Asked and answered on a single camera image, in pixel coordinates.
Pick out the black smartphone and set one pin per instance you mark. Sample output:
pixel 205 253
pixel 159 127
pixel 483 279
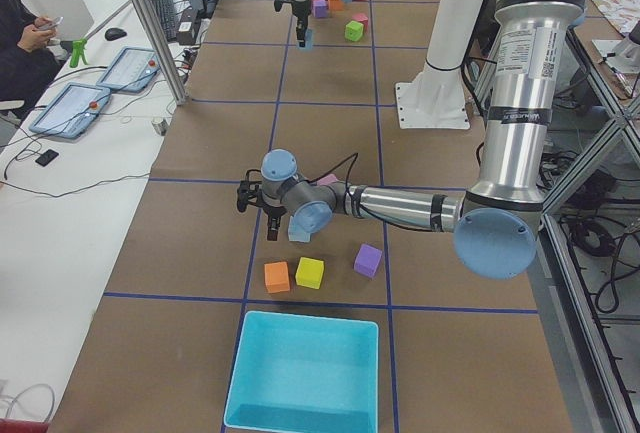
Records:
pixel 46 157

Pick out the light purple foam block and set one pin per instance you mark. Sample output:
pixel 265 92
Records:
pixel 327 180

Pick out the yellow foam block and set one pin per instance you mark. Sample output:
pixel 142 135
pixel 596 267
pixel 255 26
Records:
pixel 309 273

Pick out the aluminium frame post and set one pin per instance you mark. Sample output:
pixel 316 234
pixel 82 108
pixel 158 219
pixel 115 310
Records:
pixel 152 28

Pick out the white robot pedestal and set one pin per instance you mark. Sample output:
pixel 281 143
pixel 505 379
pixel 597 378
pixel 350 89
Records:
pixel 435 98

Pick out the far purple foam block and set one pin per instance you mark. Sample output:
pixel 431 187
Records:
pixel 367 260

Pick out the far orange foam block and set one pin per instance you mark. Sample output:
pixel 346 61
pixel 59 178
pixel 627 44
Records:
pixel 276 277

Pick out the light blue foam block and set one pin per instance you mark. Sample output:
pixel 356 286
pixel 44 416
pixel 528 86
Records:
pixel 308 42

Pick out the seated person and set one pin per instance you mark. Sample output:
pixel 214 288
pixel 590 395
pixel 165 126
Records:
pixel 27 65

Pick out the green clamp tool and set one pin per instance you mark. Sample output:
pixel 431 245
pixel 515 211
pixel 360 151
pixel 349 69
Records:
pixel 78 53

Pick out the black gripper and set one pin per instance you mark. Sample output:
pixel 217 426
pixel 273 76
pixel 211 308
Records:
pixel 301 11
pixel 273 213

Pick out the black keyboard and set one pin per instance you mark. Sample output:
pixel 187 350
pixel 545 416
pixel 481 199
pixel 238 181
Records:
pixel 167 15

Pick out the dark pink foam block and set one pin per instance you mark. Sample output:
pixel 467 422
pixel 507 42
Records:
pixel 362 19

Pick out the teach pendant tablet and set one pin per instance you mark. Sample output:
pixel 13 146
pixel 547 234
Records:
pixel 72 111
pixel 131 71

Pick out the green foam block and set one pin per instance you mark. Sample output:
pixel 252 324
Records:
pixel 354 31

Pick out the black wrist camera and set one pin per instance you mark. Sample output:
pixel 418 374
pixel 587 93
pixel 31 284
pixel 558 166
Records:
pixel 248 194
pixel 279 4

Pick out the black computer mouse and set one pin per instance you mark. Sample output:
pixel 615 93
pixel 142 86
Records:
pixel 114 33

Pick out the orange foam block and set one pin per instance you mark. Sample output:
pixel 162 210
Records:
pixel 335 5
pixel 276 277

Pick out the teal plastic tray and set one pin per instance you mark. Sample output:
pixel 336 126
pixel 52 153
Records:
pixel 298 373

